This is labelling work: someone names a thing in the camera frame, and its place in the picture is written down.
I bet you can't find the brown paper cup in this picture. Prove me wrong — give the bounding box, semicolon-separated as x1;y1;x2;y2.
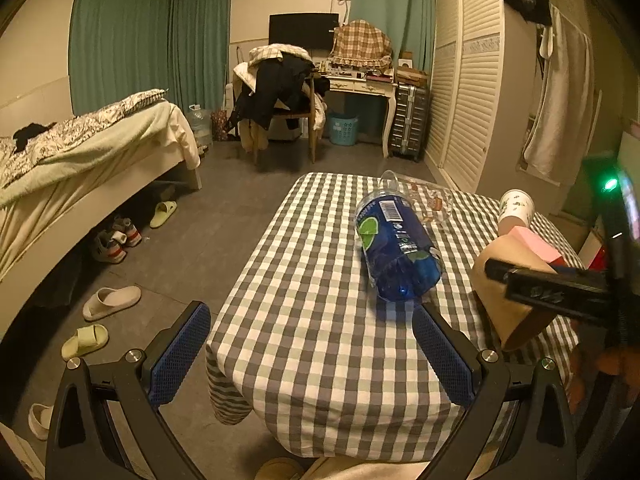
470;234;555;352

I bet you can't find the pink faceted cup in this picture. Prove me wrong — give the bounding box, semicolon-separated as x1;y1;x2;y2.
509;226;567;266

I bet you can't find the white patterned paper cup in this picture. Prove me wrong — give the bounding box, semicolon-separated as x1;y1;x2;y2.
498;188;535;236

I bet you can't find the hanging white towel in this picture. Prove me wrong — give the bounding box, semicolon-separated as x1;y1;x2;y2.
523;6;594;185

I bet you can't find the white slipper at edge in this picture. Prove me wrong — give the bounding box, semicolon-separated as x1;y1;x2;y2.
27;403;53;441

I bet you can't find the beige slipper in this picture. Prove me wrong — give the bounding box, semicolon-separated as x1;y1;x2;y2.
82;285;142;322

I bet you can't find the white louvered wardrobe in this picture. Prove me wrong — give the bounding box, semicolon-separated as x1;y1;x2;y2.
426;0;503;192

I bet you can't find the pair of sneakers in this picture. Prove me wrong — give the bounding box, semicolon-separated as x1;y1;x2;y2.
91;216;142;264

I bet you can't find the blue plastic bottle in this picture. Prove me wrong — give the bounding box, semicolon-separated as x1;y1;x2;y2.
355;188;442;302

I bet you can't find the silver suitcase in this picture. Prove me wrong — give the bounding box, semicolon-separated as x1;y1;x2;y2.
388;84;430;162

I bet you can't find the grey white checked tablecloth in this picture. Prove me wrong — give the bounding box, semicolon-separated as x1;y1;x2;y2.
205;171;586;461

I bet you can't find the light green slipper under bed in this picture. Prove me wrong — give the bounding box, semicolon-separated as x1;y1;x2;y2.
150;200;177;229

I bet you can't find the white desk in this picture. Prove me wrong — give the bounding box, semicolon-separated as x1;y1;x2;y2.
323;74;397;158

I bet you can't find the bed with patterned bedding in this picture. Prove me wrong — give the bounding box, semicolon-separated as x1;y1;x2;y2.
1;89;201;330

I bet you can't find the blue laundry basket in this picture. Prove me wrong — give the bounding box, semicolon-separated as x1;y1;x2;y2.
329;113;359;146

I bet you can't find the teal curtain behind desk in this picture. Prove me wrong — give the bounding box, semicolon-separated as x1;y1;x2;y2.
349;0;436;72

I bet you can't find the plaid cloth cover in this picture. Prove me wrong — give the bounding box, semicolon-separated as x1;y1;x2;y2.
329;20;393;72

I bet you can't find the large water jug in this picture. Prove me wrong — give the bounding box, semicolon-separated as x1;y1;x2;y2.
186;104;213;146

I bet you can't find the black monitor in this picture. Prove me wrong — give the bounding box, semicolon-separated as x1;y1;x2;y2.
268;13;340;51

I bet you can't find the wooden chair with clothes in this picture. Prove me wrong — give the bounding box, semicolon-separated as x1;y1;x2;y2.
226;44;330;160

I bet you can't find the teal window curtain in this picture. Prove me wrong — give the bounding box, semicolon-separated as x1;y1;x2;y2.
68;0;231;115

